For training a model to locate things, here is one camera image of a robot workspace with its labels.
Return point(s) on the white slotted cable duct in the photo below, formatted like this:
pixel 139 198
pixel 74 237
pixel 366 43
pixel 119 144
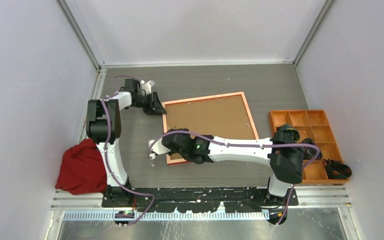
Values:
pixel 129 215

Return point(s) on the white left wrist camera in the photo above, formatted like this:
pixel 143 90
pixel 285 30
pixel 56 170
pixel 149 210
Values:
pixel 146 86

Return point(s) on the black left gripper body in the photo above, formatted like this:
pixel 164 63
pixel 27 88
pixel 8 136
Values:
pixel 145 102

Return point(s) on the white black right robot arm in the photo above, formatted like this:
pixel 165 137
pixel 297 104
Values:
pixel 280 152

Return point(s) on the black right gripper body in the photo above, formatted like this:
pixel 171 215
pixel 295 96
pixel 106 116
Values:
pixel 185 129

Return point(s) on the orange compartment tray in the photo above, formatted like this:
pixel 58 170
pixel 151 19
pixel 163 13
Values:
pixel 312 124

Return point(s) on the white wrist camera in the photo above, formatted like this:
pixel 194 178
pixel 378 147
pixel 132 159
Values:
pixel 156 148
pixel 146 86

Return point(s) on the blue yellow rolled tie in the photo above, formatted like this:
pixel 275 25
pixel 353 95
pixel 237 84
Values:
pixel 290 131

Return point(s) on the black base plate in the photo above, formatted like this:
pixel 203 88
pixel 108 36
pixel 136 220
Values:
pixel 195 199

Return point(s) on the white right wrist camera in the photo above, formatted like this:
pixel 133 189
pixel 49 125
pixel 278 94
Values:
pixel 156 148

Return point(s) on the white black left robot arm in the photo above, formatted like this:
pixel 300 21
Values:
pixel 104 127

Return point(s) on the dark rolled tie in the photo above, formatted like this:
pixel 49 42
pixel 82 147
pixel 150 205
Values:
pixel 308 152

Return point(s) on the red cloth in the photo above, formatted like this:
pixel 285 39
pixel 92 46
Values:
pixel 82 170

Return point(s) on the red picture frame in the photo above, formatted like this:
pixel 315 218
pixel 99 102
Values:
pixel 225 115

